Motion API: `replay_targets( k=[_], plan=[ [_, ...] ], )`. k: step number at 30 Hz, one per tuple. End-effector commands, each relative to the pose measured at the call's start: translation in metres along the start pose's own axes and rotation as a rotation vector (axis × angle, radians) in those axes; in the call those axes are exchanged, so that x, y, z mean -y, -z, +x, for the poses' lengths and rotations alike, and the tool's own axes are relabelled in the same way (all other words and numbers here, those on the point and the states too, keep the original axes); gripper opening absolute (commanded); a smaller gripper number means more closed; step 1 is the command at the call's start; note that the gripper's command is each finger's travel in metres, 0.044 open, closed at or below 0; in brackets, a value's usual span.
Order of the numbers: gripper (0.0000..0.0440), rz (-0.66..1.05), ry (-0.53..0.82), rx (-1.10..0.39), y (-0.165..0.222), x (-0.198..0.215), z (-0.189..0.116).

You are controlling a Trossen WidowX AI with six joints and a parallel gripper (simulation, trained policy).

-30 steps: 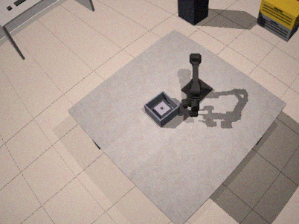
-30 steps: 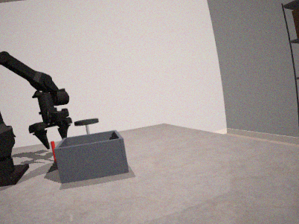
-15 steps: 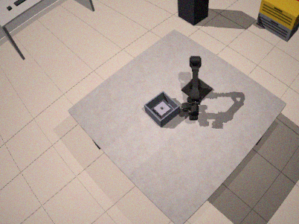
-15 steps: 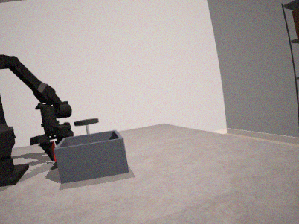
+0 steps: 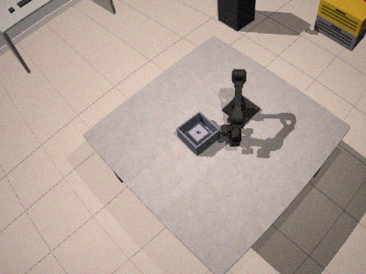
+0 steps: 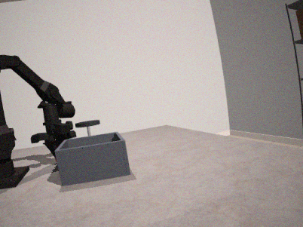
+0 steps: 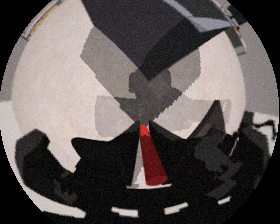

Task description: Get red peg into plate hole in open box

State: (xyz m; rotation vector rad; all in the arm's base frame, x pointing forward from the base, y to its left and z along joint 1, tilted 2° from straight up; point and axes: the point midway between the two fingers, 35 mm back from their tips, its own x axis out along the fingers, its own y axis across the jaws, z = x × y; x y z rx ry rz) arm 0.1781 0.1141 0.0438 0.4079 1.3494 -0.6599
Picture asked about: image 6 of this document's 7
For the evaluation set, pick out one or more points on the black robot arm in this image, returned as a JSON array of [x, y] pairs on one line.
[[47, 92]]

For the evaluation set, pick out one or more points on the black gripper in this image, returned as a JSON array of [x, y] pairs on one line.
[[49, 138]]

